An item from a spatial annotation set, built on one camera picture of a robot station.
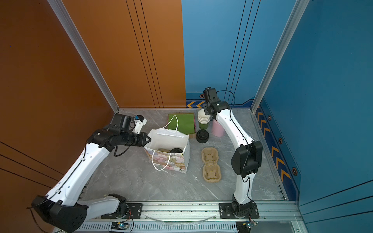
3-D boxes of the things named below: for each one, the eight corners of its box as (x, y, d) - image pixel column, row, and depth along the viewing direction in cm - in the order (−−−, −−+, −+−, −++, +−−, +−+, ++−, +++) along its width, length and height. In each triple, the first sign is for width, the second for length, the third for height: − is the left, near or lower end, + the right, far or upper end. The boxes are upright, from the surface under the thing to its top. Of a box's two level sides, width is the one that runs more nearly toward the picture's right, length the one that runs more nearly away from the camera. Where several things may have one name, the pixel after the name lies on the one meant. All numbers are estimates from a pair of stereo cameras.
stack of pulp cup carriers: (202, 183, 84) (203, 180, 80) (201, 151, 97) (201, 147, 93) (220, 183, 84) (222, 180, 80) (216, 151, 97) (217, 147, 93)
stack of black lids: (196, 142, 101) (196, 139, 97) (196, 133, 106) (196, 129, 103) (208, 142, 101) (209, 139, 97) (208, 133, 106) (208, 129, 103)
